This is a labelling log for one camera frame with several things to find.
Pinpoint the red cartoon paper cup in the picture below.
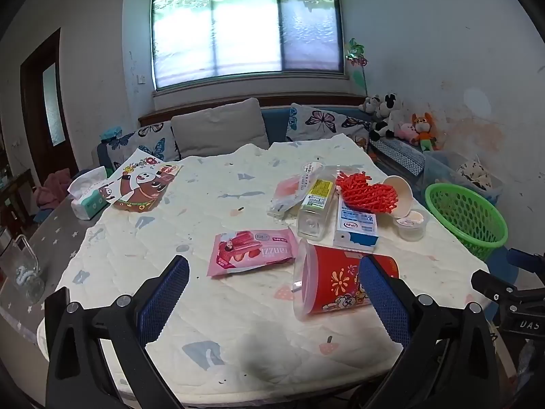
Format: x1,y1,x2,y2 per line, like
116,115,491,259
292,238,401,321

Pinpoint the blue white milk carton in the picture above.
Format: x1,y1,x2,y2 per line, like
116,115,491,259
333,198,379,252

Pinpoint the pink snack wrapper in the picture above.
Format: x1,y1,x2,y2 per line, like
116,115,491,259
207,228,298,278

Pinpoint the red foam fruit net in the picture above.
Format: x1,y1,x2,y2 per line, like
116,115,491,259
336,172,398,214

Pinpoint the clear bottle yellow label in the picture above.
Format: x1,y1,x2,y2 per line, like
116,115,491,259
297,166,336,241

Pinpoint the small pudding cup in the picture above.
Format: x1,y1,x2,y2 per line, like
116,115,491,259
393,209,428,242

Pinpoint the green plastic basket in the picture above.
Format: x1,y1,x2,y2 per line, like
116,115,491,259
425,183,508,262

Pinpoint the white quilted table cloth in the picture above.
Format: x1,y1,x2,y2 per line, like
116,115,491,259
37,132,491,406

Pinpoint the glass pitcher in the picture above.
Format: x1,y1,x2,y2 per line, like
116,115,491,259
1,234,45,305

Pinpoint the tissue pack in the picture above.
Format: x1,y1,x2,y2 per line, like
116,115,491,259
67,166,108,221

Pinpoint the cartoon bear paper bag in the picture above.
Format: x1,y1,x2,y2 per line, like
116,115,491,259
98,150,182,212

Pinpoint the clear storage bin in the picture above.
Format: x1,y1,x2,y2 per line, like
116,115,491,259
422,151,503,205

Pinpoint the pink clothes pile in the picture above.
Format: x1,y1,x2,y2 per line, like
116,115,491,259
33,168,72,210

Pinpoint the patterned folded cloth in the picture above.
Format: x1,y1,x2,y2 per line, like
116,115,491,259
370,138,425,176

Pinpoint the orange fox plush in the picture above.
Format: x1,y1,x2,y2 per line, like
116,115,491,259
411,112,437,151

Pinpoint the pink pig plush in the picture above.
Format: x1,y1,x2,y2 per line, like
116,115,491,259
395,123,419,146

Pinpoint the butterfly pillow left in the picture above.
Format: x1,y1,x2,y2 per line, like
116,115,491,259
102,121,181,170

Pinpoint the butterfly pillow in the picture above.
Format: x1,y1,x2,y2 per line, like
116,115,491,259
102,121,181,170
285,104,370,151

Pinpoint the clear plastic bag pink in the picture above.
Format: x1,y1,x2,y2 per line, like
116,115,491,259
267,162,324,220

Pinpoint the beige cushion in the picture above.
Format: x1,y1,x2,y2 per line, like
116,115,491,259
171,98,270,159

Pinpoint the cow plush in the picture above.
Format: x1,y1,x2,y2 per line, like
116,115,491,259
370,92,402,142

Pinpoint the grey plush toy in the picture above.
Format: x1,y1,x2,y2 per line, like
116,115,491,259
358,95,380,116

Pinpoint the dark wooden door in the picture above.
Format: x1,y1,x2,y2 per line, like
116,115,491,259
20,31,78,183

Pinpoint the butterfly pillow right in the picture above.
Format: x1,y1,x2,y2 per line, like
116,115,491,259
285,104,370,151

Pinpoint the blue sofa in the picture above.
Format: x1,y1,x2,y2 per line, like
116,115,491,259
91,106,375,173

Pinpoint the pinwheel toy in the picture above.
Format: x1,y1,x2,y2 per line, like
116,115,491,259
345,38,369,96

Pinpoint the window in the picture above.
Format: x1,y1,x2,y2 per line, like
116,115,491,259
151,0,344,90

